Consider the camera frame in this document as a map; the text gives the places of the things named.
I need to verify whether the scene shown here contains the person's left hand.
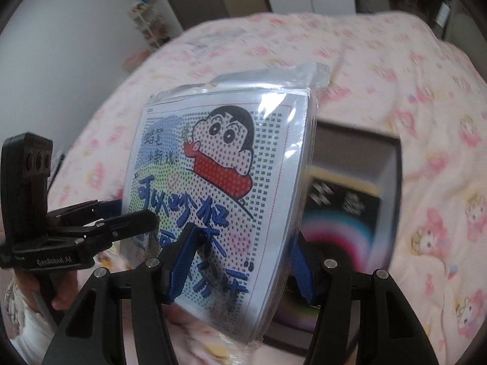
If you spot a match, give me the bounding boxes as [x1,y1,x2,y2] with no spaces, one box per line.
[13,268,81,312]

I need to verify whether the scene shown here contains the cartoon bead kit packet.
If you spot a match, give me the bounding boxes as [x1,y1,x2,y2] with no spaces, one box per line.
[125,64,331,350]

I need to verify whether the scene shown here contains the pink printed blanket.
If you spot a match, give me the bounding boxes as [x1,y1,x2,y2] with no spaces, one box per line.
[46,11,487,365]

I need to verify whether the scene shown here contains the blue wire hanger bundle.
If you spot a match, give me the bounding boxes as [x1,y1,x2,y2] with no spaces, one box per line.
[186,33,229,54]

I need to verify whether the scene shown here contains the black rainbow card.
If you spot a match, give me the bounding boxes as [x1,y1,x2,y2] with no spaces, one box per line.
[274,165,386,331]

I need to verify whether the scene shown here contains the person's white clothing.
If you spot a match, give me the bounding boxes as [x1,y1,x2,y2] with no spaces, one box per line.
[2,274,58,352]

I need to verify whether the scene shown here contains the white power strip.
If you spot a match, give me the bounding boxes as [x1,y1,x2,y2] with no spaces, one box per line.
[436,2,452,28]

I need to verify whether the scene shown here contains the white shelf rack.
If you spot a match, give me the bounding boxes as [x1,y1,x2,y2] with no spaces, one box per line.
[127,2,173,52]

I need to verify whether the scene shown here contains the black cardboard box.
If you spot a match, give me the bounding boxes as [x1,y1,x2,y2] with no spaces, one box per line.
[262,121,404,355]

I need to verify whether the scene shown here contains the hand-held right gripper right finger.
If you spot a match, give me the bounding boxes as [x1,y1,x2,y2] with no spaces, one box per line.
[292,233,446,365]

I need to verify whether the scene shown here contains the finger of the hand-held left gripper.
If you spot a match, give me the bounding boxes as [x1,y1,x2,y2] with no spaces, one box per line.
[74,211,159,253]
[47,199,124,229]

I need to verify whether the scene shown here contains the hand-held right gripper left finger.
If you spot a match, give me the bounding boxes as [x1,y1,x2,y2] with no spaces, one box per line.
[42,222,202,365]

